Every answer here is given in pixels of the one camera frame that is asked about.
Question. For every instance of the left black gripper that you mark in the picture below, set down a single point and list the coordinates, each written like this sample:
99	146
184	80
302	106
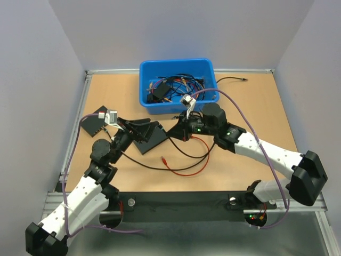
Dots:
135	133

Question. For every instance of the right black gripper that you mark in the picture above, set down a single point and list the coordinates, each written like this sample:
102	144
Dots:
181	132

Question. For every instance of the black network switch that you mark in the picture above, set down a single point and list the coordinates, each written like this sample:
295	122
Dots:
93	125
157	137

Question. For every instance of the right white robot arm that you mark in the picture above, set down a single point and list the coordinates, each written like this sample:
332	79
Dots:
304	174

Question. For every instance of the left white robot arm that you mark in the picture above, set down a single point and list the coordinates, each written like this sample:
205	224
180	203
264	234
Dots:
92	194

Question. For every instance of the black power adapter in bin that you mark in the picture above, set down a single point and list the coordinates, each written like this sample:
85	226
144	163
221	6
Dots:
158	93

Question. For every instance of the blue plastic bin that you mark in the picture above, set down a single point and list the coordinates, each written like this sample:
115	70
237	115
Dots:
184	76

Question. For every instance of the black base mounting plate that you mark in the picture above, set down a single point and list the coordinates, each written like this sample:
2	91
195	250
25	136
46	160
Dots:
190	206

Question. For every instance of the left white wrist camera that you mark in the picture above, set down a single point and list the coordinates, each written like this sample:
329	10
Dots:
110	117

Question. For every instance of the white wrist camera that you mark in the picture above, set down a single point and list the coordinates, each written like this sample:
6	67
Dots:
110	117
189	102

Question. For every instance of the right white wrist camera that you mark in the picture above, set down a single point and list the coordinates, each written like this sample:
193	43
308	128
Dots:
189	102

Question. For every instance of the aluminium table edge rail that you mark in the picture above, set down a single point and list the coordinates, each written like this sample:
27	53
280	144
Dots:
79	112

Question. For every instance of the front aluminium frame rail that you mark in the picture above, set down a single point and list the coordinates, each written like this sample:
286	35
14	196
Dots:
297	202

